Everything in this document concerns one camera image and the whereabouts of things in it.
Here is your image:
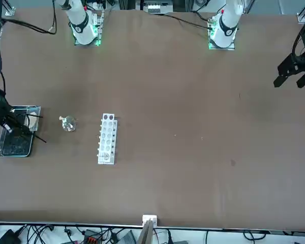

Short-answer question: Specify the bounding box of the clear glass flask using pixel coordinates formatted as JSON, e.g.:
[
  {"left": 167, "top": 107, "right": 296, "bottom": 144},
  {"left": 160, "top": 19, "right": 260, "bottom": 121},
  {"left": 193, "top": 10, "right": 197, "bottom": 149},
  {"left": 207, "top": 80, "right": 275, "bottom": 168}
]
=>
[{"left": 58, "top": 115, "right": 77, "bottom": 132}]

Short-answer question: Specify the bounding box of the black wire tripod stand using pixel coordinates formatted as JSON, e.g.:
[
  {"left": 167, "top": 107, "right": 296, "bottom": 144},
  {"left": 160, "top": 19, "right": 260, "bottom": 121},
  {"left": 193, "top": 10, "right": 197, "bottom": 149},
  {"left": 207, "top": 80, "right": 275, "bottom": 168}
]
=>
[{"left": 8, "top": 109, "right": 47, "bottom": 143}]

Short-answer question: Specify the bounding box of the white test tube rack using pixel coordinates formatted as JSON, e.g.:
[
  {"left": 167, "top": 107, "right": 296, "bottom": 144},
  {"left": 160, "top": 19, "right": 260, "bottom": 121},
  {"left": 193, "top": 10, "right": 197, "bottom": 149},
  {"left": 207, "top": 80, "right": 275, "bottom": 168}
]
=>
[{"left": 97, "top": 113, "right": 118, "bottom": 165}]

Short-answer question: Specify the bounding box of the grey power adapter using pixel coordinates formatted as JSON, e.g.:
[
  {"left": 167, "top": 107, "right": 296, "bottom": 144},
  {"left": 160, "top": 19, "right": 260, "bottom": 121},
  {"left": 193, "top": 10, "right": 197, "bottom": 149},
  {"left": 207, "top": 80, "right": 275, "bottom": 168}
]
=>
[{"left": 116, "top": 230, "right": 138, "bottom": 244}]

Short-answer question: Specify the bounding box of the orange and black device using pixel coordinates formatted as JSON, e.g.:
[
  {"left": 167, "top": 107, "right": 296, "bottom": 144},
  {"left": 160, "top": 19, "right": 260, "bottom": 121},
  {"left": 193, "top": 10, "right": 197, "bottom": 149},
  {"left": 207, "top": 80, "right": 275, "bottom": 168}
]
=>
[{"left": 82, "top": 229, "right": 103, "bottom": 242}]

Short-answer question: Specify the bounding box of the wire gauze with ceramic centre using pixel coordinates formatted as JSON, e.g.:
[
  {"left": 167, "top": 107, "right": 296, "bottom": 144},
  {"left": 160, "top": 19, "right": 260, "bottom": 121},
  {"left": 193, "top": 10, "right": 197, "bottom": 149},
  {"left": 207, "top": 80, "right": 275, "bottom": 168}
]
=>
[{"left": 24, "top": 108, "right": 41, "bottom": 132}]

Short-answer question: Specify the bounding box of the shiny steel tray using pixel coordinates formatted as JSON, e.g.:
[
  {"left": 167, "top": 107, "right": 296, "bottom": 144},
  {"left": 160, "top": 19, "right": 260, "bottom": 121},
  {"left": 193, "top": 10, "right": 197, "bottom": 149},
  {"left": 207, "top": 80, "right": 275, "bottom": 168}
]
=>
[{"left": 0, "top": 104, "right": 41, "bottom": 158}]

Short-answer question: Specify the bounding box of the aluminium profile post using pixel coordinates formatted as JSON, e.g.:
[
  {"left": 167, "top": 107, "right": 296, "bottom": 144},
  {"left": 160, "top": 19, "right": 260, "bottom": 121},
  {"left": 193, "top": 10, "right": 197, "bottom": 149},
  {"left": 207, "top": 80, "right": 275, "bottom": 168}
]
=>
[{"left": 138, "top": 215, "right": 158, "bottom": 244}]

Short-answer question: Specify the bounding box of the white connector block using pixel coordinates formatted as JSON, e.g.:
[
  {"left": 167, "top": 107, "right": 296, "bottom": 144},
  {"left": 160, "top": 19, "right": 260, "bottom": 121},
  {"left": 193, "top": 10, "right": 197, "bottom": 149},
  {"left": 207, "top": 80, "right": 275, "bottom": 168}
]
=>
[{"left": 147, "top": 4, "right": 161, "bottom": 15}]

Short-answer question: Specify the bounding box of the black base cable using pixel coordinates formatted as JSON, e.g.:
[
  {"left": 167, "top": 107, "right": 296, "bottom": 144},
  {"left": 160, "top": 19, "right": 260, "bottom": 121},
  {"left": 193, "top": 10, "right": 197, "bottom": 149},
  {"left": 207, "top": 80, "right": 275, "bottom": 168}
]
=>
[{"left": 152, "top": 14, "right": 212, "bottom": 31}]

